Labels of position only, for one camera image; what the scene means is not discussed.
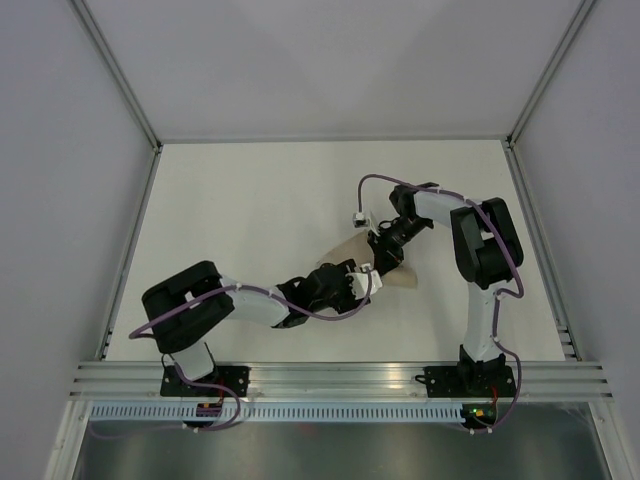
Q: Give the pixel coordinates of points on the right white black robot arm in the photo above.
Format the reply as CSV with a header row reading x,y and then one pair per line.
x,y
488,254

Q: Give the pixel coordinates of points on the white slotted cable duct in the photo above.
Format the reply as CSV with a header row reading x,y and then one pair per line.
x,y
322,412

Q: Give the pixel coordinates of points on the aluminium front rail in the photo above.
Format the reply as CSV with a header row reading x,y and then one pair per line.
x,y
561,381

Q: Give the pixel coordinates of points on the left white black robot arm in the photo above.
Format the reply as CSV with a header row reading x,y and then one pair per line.
x,y
184,308

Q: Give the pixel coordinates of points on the beige cloth napkin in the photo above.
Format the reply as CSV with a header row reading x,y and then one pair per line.
x,y
356,248

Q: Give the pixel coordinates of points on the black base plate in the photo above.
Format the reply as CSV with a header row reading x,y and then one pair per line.
x,y
225,379
452,382

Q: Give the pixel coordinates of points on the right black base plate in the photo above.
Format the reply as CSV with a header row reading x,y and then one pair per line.
x,y
452,382

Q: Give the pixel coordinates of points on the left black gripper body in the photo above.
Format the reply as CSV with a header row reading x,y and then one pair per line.
x,y
343,300

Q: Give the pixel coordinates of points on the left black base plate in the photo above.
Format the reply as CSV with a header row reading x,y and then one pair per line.
x,y
225,379

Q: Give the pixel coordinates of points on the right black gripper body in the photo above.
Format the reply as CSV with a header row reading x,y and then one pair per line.
x,y
391,241

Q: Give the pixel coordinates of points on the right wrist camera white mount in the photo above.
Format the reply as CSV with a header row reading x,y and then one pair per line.
x,y
366,220

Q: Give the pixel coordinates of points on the left aluminium frame post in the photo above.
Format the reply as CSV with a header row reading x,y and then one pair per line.
x,y
86,18

